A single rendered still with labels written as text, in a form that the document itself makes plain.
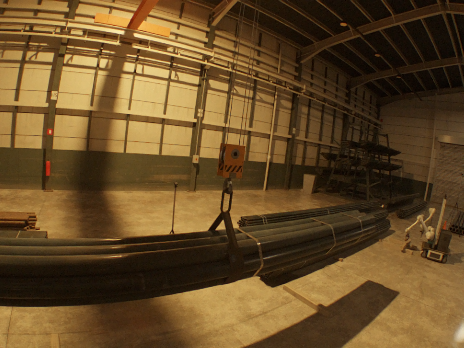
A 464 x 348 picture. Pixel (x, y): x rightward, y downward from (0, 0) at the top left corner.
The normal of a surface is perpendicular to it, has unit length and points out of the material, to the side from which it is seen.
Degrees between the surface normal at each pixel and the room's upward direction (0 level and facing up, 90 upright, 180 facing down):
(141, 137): 90
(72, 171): 90
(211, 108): 90
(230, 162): 90
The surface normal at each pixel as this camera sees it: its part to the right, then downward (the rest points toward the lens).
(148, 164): 0.56, 0.17
